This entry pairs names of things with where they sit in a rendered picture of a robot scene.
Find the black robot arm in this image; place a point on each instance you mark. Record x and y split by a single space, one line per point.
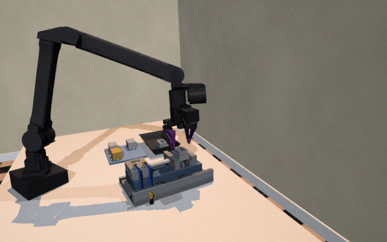
39 135

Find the brass-yellow block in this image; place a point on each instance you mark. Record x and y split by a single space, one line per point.
117 154

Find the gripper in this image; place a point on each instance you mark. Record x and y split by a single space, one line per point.
167 127

